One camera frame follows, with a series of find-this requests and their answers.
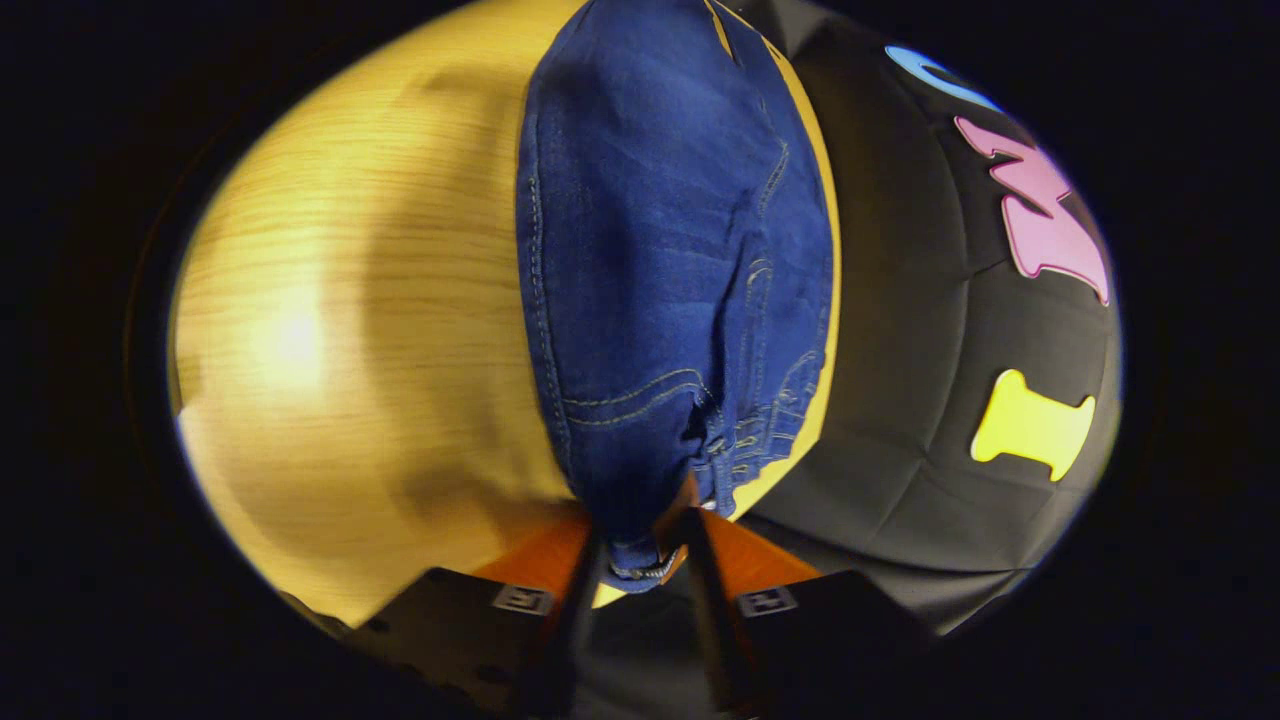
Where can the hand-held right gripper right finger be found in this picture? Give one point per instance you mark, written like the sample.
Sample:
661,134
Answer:
722,640

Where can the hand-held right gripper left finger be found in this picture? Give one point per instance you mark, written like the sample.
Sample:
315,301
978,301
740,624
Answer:
575,640

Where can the blue denim jeans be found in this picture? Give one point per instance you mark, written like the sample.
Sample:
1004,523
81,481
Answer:
660,250

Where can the black backdrop cloth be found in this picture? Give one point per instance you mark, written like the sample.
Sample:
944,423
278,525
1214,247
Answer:
900,350

